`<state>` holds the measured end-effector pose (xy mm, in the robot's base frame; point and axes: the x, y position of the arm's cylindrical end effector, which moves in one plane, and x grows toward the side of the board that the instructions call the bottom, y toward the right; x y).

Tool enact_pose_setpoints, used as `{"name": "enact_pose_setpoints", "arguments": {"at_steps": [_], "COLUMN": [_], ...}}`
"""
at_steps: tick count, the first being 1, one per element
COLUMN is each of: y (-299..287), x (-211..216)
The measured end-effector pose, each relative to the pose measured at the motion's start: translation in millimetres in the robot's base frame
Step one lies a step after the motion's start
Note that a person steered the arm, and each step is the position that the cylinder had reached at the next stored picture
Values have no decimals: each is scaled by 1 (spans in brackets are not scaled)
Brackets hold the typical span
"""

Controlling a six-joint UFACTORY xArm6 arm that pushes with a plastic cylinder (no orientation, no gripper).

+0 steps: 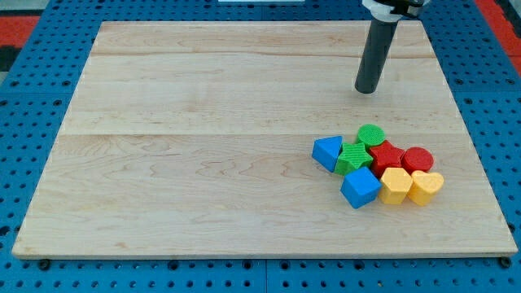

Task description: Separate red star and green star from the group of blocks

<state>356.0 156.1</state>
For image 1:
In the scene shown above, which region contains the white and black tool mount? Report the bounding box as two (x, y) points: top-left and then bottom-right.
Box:
(361, 0), (426, 22)

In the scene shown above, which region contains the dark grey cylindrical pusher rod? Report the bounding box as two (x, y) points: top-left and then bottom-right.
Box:
(355, 19), (398, 94)

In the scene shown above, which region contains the red star block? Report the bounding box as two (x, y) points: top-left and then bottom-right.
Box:
(368, 140), (405, 178)

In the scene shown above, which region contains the green star block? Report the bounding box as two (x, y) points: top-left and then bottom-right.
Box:
(334, 142), (373, 176)

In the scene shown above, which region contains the green cylinder block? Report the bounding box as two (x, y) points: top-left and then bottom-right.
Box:
(356, 124), (386, 149)

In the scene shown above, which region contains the blue triangle block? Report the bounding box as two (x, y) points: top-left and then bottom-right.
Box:
(312, 136), (343, 173)

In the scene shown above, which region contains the red cylinder block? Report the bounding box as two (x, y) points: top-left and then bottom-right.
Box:
(401, 146), (435, 173)

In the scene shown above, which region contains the yellow hexagon block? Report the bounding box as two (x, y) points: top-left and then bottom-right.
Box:
(378, 168), (413, 205)

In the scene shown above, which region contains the blue cube block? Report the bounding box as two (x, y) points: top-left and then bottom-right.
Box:
(340, 167), (382, 209)

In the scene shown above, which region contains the yellow heart block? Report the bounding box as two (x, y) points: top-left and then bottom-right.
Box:
(407, 170), (444, 206)

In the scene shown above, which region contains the wooden board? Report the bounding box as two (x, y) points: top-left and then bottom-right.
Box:
(12, 21), (518, 260)

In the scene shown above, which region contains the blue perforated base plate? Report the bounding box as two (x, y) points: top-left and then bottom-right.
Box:
(1, 1), (520, 292)

